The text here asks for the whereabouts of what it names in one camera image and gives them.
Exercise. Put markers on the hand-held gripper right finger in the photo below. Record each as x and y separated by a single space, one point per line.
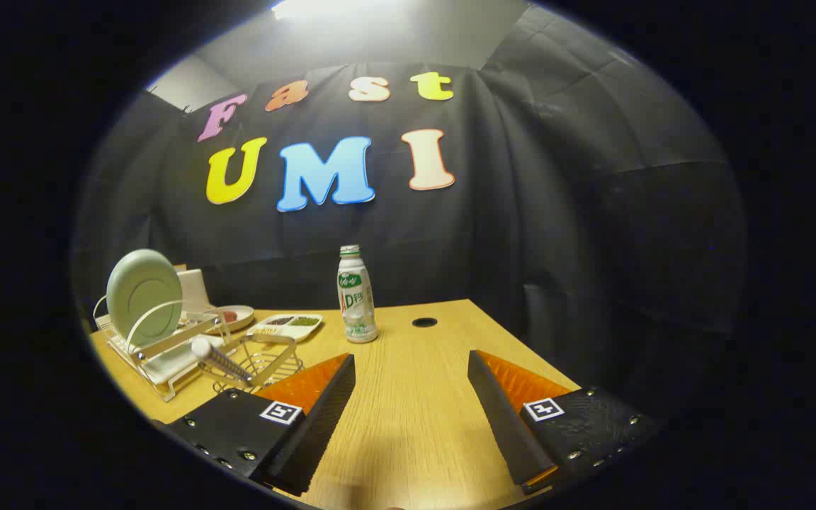
507 425

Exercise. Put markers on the white drink bottle green label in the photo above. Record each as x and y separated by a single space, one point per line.
357 297

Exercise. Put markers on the black backdrop cloth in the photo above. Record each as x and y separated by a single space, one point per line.
521 212

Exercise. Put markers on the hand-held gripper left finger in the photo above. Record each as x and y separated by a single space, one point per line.
316 425

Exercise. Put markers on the white divided condiment tray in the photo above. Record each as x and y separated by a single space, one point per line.
287 327

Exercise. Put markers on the pale green plate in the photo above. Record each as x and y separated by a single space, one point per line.
140 294

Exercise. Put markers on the white toaster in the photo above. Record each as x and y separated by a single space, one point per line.
194 287

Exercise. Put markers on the brown meat patty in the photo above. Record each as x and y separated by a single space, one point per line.
227 316

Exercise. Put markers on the beige round plate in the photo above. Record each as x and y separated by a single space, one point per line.
239 317

